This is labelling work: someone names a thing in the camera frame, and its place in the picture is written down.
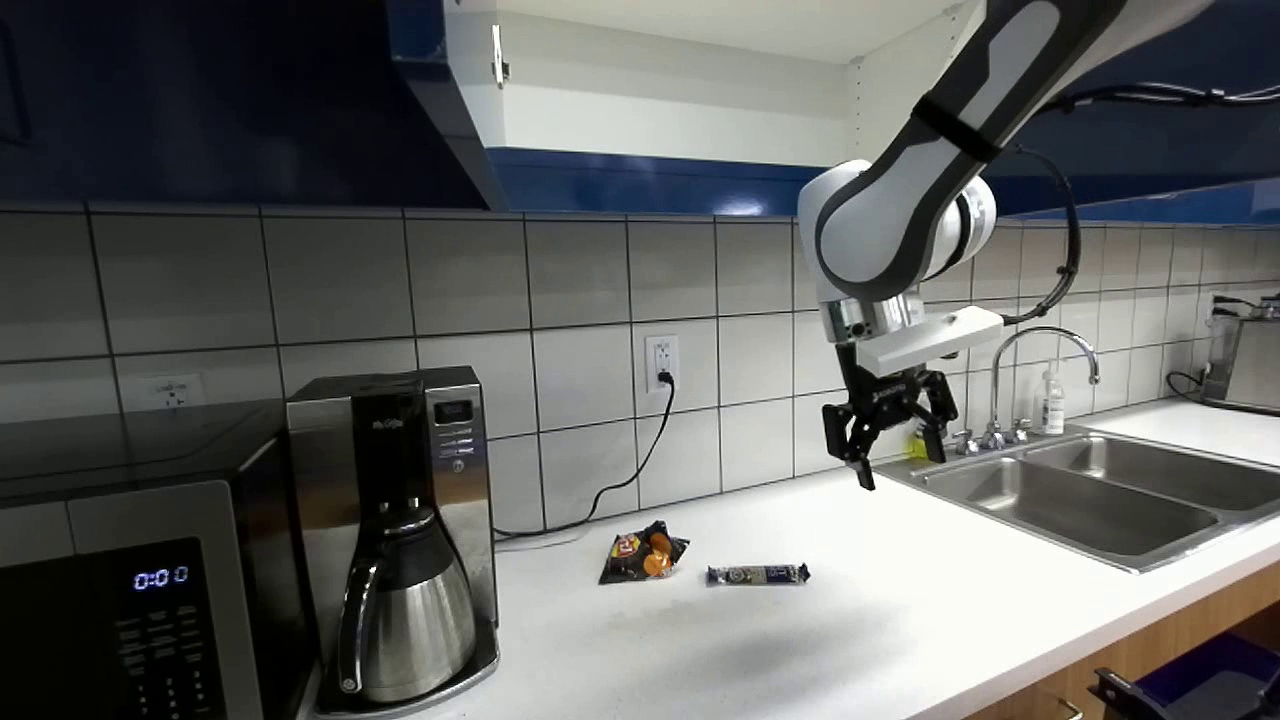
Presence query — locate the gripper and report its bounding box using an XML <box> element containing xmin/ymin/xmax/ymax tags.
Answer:
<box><xmin>821</xmin><ymin>343</ymin><xmax>960</xmax><ymax>492</ymax></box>

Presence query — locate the chocolate bar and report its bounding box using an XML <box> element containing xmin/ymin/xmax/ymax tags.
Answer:
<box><xmin>705</xmin><ymin>562</ymin><xmax>812</xmax><ymax>588</ymax></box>

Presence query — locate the blue cabinet door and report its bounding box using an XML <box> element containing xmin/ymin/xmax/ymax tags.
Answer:
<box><xmin>385</xmin><ymin>0</ymin><xmax>512</xmax><ymax>213</ymax></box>

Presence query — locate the chrome tap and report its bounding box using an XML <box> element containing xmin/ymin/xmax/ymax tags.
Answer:
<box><xmin>953</xmin><ymin>325</ymin><xmax>1103</xmax><ymax>457</ymax></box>

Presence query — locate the white soap bottle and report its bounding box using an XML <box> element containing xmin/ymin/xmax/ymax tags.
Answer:
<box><xmin>1039</xmin><ymin>361</ymin><xmax>1067</xmax><ymax>437</ymax></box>

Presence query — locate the steel double sink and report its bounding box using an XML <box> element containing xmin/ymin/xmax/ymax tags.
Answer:
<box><xmin>878</xmin><ymin>428</ymin><xmax>1280</xmax><ymax>575</ymax></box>

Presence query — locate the black snack bag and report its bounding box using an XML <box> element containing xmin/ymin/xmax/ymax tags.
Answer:
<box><xmin>598</xmin><ymin>520</ymin><xmax>692</xmax><ymax>587</ymax></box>

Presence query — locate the silver countertop appliance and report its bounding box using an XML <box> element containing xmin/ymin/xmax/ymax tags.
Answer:
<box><xmin>1199</xmin><ymin>289</ymin><xmax>1280</xmax><ymax>418</ymax></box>

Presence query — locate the black steel coffee maker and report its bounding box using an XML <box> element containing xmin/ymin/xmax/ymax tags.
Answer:
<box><xmin>286</xmin><ymin>365</ymin><xmax>502</xmax><ymax>718</ymax></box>

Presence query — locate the steel coffee carafe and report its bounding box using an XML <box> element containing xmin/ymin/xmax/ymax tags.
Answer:
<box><xmin>336</xmin><ymin>500</ymin><xmax>480</xmax><ymax>707</ymax></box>

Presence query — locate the steel microwave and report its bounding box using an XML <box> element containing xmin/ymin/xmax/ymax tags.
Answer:
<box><xmin>0</xmin><ymin>399</ymin><xmax>323</xmax><ymax>720</ymax></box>

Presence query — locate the white wall socket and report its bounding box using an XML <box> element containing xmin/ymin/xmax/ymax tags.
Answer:
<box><xmin>148</xmin><ymin>373</ymin><xmax>208</xmax><ymax>412</ymax></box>
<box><xmin>645</xmin><ymin>334</ymin><xmax>682</xmax><ymax>394</ymax></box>

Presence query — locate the dark blue wall cabinet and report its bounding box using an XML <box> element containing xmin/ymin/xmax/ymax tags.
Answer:
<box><xmin>0</xmin><ymin>0</ymin><xmax>483</xmax><ymax>212</ymax></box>

